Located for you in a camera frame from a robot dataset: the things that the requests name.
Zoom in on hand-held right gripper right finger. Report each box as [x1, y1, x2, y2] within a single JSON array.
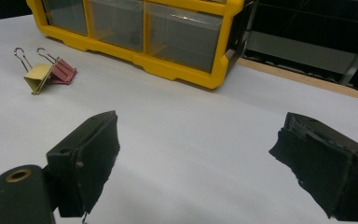
[[268, 112, 358, 221]]

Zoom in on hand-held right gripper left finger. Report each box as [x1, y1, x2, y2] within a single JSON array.
[[46, 109, 121, 218]]

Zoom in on pink binder clip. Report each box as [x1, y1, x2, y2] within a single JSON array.
[[36, 47, 78, 86]]

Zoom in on yellow binder clip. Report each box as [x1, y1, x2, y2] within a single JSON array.
[[13, 47, 55, 96]]

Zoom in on yellow drawer cabinet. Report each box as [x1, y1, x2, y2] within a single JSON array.
[[26, 0, 255, 91]]

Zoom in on white table cover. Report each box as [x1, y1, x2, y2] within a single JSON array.
[[0, 13, 358, 224]]

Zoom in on wide clear plastic drawer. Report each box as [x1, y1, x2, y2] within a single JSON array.
[[144, 2, 224, 74]]

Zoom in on grey metal shelf frame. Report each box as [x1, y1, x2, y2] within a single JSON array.
[[245, 0, 358, 94]]

